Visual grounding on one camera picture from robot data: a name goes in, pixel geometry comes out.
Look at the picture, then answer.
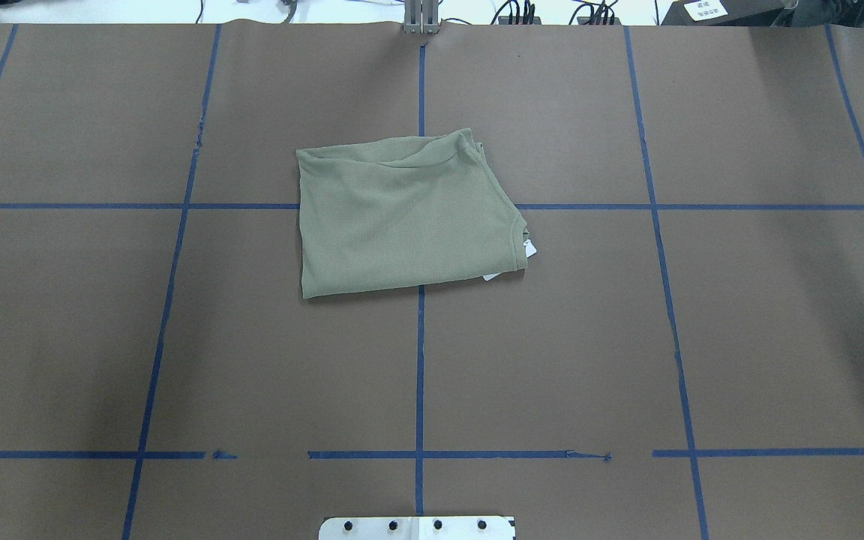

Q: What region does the aluminium frame post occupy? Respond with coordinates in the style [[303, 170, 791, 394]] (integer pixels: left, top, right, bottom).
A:
[[401, 0, 441, 35]]

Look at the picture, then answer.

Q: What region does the white camera mast with base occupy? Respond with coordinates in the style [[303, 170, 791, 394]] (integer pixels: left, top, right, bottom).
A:
[[318, 515, 517, 539]]

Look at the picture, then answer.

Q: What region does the black box with white label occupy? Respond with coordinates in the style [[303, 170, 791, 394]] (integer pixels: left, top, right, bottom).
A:
[[659, 1, 788, 27]]

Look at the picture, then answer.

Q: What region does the olive green long-sleeve shirt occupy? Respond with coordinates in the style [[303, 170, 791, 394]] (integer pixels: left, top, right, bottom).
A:
[[297, 127, 532, 299]]

